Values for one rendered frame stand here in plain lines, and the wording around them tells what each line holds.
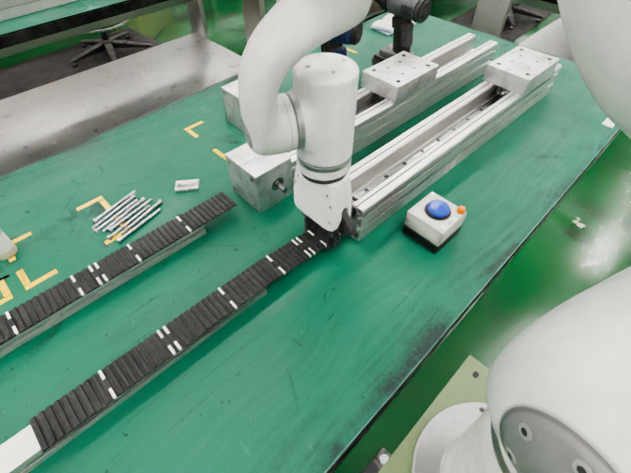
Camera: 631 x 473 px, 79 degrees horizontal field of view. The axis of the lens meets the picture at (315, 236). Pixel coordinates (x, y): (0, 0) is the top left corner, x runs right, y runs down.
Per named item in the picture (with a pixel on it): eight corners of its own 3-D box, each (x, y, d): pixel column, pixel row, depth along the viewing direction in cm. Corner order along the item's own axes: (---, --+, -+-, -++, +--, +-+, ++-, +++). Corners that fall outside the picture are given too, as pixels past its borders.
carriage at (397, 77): (393, 114, 93) (398, 87, 88) (360, 96, 98) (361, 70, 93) (433, 90, 100) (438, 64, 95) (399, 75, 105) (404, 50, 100)
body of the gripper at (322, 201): (284, 157, 60) (287, 207, 69) (330, 189, 55) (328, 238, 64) (318, 137, 64) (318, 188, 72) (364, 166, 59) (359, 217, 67)
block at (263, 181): (268, 220, 78) (263, 184, 71) (232, 189, 84) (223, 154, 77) (300, 198, 82) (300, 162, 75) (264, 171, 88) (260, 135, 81)
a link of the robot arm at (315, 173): (283, 148, 58) (284, 163, 61) (323, 175, 54) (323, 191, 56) (322, 126, 62) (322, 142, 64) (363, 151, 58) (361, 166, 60)
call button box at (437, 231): (435, 255, 72) (443, 233, 67) (394, 227, 77) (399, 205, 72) (458, 233, 75) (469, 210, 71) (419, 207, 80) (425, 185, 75)
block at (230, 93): (253, 139, 96) (249, 104, 88) (227, 120, 101) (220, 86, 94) (284, 123, 100) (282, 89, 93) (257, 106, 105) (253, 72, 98)
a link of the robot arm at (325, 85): (301, 175, 54) (361, 160, 56) (298, 85, 44) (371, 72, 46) (284, 141, 59) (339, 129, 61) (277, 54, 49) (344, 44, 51)
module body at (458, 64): (293, 192, 83) (291, 161, 77) (264, 171, 88) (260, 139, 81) (488, 70, 119) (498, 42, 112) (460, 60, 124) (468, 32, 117)
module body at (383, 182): (359, 241, 74) (362, 211, 68) (322, 214, 79) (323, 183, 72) (547, 94, 110) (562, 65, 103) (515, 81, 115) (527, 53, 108)
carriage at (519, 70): (518, 106, 95) (530, 80, 90) (479, 89, 100) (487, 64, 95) (547, 83, 102) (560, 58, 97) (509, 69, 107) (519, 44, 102)
